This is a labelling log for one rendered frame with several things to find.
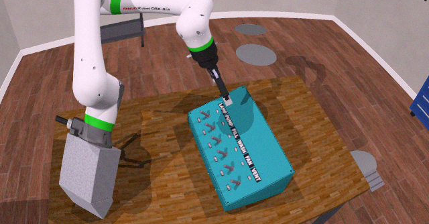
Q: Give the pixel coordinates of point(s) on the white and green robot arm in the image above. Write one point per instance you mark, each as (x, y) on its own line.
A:
(101, 92)

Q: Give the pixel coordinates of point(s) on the teal switch console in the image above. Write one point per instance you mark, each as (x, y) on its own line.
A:
(243, 158)

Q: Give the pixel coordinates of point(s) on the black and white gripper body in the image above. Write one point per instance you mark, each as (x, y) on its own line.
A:
(210, 64)

